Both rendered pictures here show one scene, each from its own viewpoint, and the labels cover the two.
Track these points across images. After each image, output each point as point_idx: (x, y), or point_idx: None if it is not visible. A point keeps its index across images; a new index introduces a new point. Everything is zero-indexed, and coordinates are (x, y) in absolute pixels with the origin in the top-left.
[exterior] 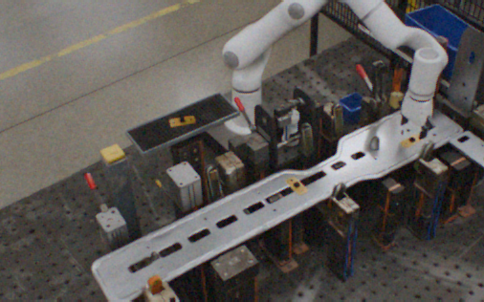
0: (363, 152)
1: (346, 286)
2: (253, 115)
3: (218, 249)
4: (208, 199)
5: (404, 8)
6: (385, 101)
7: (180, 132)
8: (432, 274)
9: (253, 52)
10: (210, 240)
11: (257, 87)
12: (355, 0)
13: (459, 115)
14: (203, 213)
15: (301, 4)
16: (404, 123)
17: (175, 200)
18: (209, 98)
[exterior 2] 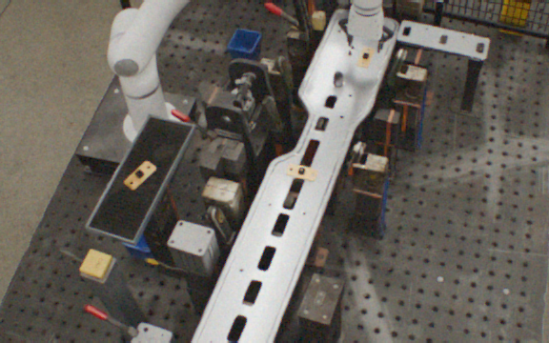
0: (333, 94)
1: (387, 240)
2: (162, 114)
3: (286, 294)
4: None
5: None
6: (265, 23)
7: (150, 190)
8: (447, 178)
9: (151, 46)
10: (270, 290)
11: (158, 81)
12: None
13: (381, 7)
14: (233, 265)
15: None
16: (351, 43)
17: (190, 270)
18: (144, 130)
